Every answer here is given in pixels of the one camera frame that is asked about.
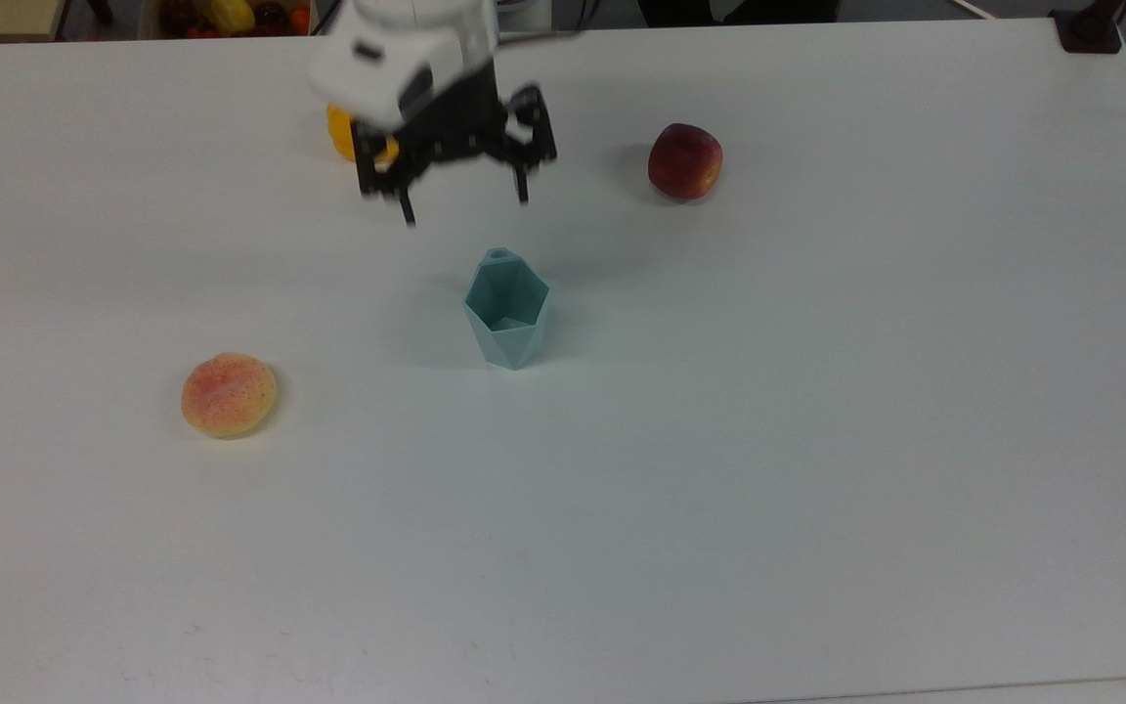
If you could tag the small orange toy fruit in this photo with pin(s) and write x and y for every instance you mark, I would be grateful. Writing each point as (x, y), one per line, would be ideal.
(300, 20)

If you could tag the red apple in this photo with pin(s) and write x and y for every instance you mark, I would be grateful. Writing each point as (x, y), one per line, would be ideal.
(685, 161)

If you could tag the box of toy fruit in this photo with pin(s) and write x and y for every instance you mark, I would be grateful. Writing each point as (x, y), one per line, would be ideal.
(182, 20)

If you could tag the orange pink peach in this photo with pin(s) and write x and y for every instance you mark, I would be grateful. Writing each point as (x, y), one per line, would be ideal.
(229, 395)

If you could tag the teal faceted mug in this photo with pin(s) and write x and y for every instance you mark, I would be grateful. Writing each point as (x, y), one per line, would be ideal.
(509, 342)

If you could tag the yellow bell pepper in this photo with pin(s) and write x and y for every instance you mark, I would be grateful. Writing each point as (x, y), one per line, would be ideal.
(338, 132)

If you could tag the black table clamp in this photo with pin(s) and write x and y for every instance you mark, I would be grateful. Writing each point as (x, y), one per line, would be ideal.
(1091, 29)

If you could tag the yellow toy fruit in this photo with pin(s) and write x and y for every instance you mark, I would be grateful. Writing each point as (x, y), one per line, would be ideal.
(231, 14)

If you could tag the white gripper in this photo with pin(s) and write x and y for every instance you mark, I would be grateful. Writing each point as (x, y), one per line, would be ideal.
(377, 78)

